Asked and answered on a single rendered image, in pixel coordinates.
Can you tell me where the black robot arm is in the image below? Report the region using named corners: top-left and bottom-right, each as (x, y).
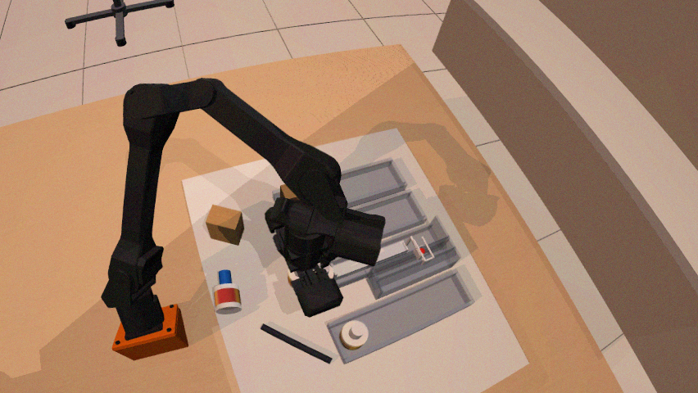
top-left (101, 78), bottom-right (386, 341)

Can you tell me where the white jar with red label and blue cap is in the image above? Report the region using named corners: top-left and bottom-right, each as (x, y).
top-left (214, 269), bottom-right (242, 314)

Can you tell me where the black flat bar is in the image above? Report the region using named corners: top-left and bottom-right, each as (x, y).
top-left (261, 324), bottom-right (332, 364)

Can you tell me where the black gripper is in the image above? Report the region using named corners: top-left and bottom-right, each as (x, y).
top-left (265, 207), bottom-right (343, 318)

